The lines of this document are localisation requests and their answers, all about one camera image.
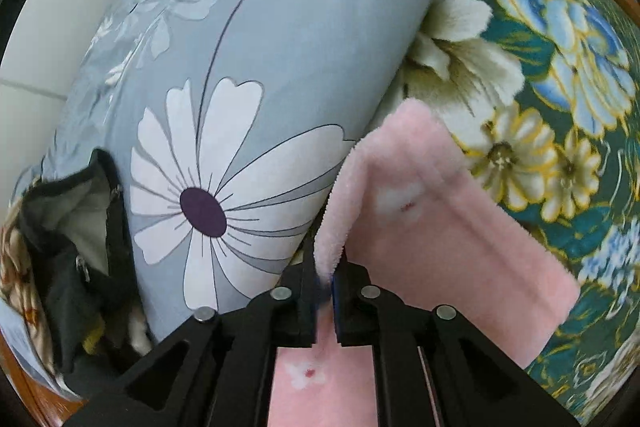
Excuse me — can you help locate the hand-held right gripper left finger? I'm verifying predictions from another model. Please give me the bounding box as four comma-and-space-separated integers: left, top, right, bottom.
60, 216, 327, 427

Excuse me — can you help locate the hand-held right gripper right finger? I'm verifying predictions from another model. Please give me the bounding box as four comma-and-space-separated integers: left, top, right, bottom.
332, 252, 581, 427

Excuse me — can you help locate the pink fleece garment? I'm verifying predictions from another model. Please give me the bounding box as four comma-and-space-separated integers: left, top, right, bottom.
267, 99, 582, 427

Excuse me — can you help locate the black jacket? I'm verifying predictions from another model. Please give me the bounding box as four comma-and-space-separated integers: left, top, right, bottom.
17, 148, 151, 375

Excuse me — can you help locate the grey-blue floral pillow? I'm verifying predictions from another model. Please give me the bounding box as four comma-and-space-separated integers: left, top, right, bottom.
0, 0, 501, 400

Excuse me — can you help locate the green floral blanket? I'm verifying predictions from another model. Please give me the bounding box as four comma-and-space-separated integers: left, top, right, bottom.
370, 0, 640, 423

